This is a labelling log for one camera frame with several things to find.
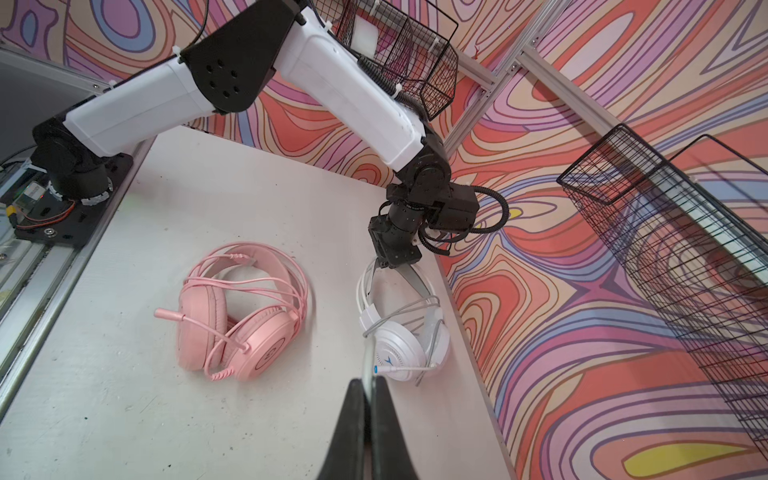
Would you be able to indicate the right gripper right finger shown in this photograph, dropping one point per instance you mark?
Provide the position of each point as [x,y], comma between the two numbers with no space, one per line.
[390,456]

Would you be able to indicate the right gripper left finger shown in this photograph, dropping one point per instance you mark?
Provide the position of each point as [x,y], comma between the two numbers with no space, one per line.
[345,455]

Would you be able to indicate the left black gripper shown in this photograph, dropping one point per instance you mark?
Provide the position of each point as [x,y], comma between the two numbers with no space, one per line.
[393,229]

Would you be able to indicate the white headphones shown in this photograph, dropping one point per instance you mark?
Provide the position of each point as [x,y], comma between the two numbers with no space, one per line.
[412,342]

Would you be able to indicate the pink cat-ear headphones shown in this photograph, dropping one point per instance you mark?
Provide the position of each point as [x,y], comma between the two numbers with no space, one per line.
[239,308]

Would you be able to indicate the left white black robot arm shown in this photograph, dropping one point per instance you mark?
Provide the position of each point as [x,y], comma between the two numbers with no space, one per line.
[225,72]

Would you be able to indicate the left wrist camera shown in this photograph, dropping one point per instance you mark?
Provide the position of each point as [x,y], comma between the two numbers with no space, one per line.
[454,209]

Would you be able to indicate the left black wire basket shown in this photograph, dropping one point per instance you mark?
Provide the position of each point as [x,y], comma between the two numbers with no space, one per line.
[415,61]

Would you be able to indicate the black wire basket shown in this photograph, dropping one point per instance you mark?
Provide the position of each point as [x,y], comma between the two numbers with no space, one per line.
[690,230]
[415,61]

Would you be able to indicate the back black wire basket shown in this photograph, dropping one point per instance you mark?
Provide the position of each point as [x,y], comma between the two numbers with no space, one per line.
[690,230]

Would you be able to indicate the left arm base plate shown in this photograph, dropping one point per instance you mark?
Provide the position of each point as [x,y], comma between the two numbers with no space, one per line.
[37,213]

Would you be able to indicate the aluminium front rail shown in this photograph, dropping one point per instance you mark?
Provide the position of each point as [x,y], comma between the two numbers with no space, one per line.
[34,295]

